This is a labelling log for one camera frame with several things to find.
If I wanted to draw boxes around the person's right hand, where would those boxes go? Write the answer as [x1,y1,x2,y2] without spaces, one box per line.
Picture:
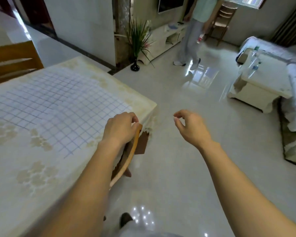
[173,109,214,149]

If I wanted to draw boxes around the person's left hand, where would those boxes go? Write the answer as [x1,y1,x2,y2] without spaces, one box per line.
[100,112,141,149]

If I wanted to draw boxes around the wooden chair with curved back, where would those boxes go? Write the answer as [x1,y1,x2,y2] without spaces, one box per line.
[110,123,151,188]

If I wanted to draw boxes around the person's right forearm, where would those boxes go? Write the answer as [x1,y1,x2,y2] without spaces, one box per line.
[199,140,296,237]

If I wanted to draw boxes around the person's left forearm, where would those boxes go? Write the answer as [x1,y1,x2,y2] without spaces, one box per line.
[38,140,126,237]

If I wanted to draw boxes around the green leafy plant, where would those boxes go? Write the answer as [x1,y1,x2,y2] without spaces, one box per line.
[114,18,156,68]

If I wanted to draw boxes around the beige tablecloth with blue grid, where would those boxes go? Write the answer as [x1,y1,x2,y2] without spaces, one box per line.
[0,56,157,237]

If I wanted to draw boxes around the white television stand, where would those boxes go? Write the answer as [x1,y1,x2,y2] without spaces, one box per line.
[138,22,188,65]

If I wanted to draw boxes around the white coffee table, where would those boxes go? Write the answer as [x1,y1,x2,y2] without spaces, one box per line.
[227,48,293,114]

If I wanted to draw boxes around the person's dark shoe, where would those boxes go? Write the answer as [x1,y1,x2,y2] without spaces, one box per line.
[119,212,134,229]

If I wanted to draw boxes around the brown wooden ladder-back chair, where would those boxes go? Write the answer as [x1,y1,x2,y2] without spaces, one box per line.
[208,2,239,46]

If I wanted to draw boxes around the sofa with white cover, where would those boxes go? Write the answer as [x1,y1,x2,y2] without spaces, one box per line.
[239,36,296,163]

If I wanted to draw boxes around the wooden chair with slatted back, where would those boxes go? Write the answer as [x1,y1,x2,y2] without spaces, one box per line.
[0,40,44,87]

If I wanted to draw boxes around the window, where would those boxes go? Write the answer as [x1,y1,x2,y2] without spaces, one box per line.
[223,0,265,9]

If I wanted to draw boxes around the dark striped curtain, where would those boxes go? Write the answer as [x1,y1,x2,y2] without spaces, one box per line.
[271,0,296,48]

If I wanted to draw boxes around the dark red door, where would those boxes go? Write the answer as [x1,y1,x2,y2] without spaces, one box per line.
[0,0,57,37]

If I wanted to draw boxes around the wall television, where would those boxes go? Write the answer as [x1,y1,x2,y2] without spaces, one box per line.
[158,0,186,14]

